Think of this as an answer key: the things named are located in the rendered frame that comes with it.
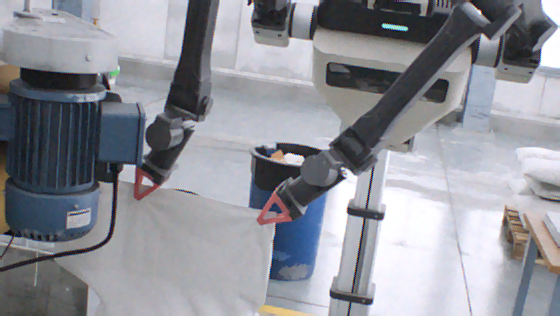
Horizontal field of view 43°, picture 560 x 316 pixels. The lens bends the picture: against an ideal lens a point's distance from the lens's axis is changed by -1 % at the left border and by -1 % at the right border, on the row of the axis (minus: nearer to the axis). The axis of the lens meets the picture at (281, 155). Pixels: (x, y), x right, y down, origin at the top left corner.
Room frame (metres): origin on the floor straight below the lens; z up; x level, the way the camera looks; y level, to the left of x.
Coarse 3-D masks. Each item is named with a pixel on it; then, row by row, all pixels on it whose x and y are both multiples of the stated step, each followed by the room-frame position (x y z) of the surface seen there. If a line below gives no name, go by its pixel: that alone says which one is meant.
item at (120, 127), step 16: (112, 112) 1.10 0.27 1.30; (128, 112) 1.11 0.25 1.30; (144, 112) 1.12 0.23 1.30; (96, 128) 1.10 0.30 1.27; (112, 128) 1.10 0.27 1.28; (128, 128) 1.11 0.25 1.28; (144, 128) 1.11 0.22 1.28; (96, 144) 1.10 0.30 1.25; (112, 144) 1.10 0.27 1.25; (128, 144) 1.11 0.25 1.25; (112, 160) 1.10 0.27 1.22; (128, 160) 1.11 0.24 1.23; (144, 160) 1.12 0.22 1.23
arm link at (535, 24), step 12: (468, 0) 1.24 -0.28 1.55; (480, 0) 1.21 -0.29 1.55; (492, 0) 1.20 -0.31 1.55; (504, 0) 1.20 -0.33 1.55; (516, 0) 1.21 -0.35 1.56; (528, 0) 1.33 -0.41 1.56; (540, 0) 1.39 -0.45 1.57; (492, 12) 1.20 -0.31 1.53; (528, 12) 1.40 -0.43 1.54; (540, 12) 1.47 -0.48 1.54; (516, 24) 1.53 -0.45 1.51; (528, 24) 1.47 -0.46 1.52; (540, 24) 1.50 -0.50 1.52; (552, 24) 1.53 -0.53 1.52; (540, 36) 1.50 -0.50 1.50
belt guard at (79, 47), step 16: (48, 16) 1.34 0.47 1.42; (64, 16) 1.38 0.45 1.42; (16, 32) 1.04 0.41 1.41; (32, 32) 1.05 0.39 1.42; (48, 32) 1.08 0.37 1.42; (64, 32) 1.10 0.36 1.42; (80, 32) 1.13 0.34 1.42; (96, 32) 1.16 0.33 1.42; (16, 48) 1.04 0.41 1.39; (32, 48) 1.03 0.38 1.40; (48, 48) 1.03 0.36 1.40; (64, 48) 1.04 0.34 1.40; (80, 48) 1.05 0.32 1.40; (96, 48) 1.07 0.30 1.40; (112, 48) 1.10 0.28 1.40; (16, 64) 1.04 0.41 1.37; (32, 64) 1.03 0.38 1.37; (48, 64) 1.03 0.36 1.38; (64, 64) 1.04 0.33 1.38; (80, 64) 1.05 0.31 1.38; (96, 64) 1.07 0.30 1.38; (112, 64) 1.11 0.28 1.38
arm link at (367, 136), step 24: (456, 0) 1.25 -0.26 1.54; (456, 24) 1.23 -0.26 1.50; (480, 24) 1.22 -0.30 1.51; (504, 24) 1.20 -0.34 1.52; (432, 48) 1.26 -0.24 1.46; (456, 48) 1.24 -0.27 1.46; (408, 72) 1.28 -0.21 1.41; (432, 72) 1.26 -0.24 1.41; (384, 96) 1.31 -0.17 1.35; (408, 96) 1.28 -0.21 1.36; (360, 120) 1.33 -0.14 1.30; (384, 120) 1.31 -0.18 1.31; (336, 144) 1.37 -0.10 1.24; (360, 144) 1.34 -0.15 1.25; (384, 144) 1.36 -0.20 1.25
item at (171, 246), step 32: (128, 192) 1.45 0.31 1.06; (160, 192) 1.44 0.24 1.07; (96, 224) 1.42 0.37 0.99; (128, 224) 1.45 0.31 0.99; (160, 224) 1.44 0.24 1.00; (192, 224) 1.41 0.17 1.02; (224, 224) 1.39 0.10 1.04; (256, 224) 1.38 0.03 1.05; (64, 256) 1.44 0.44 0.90; (96, 256) 1.42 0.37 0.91; (128, 256) 1.45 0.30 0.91; (160, 256) 1.43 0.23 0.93; (192, 256) 1.41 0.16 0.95; (224, 256) 1.39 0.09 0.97; (256, 256) 1.38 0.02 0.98; (96, 288) 1.41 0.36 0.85; (128, 288) 1.42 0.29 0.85; (160, 288) 1.42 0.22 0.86; (192, 288) 1.41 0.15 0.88; (224, 288) 1.39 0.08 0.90; (256, 288) 1.38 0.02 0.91
